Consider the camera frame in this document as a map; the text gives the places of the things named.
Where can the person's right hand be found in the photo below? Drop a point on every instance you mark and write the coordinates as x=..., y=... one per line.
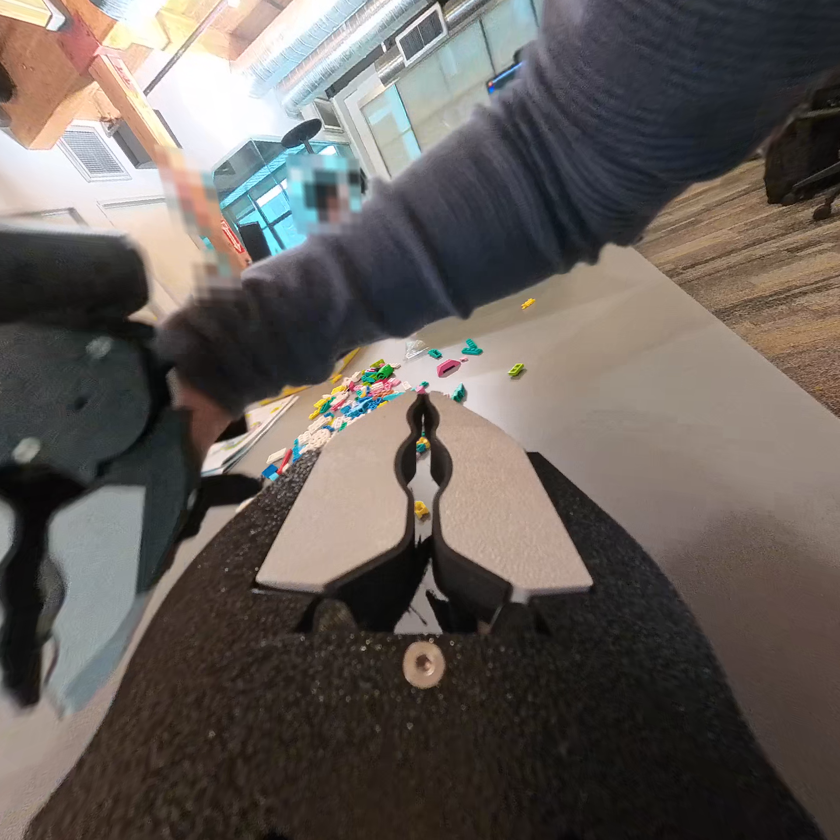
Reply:
x=205, y=426

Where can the person's right forearm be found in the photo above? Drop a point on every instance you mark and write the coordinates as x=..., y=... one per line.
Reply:
x=525, y=164

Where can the white wall air vent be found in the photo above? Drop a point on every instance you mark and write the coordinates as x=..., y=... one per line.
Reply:
x=420, y=33
x=92, y=152

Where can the lego instruction booklet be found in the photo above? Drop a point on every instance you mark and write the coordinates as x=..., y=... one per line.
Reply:
x=262, y=417

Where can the wall screen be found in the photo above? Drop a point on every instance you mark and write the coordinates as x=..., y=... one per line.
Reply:
x=502, y=80

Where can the red wall sign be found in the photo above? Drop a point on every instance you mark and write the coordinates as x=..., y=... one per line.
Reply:
x=233, y=237

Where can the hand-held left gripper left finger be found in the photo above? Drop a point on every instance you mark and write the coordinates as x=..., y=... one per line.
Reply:
x=341, y=518

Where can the black office chair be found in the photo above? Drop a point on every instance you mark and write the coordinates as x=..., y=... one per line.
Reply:
x=800, y=151

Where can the clear plastic bag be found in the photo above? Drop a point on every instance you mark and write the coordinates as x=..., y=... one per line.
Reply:
x=415, y=349

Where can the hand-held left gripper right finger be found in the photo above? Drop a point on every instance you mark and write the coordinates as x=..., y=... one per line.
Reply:
x=505, y=518

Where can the black round lamp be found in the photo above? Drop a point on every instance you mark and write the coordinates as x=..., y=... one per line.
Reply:
x=302, y=130

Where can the pink lego piece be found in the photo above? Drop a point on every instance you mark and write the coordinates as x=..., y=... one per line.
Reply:
x=451, y=369

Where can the silver ventilation duct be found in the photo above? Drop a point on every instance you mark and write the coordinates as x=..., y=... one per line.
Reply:
x=295, y=39
x=341, y=79

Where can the pile of colourful lego pieces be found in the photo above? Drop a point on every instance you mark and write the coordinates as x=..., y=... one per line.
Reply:
x=341, y=407

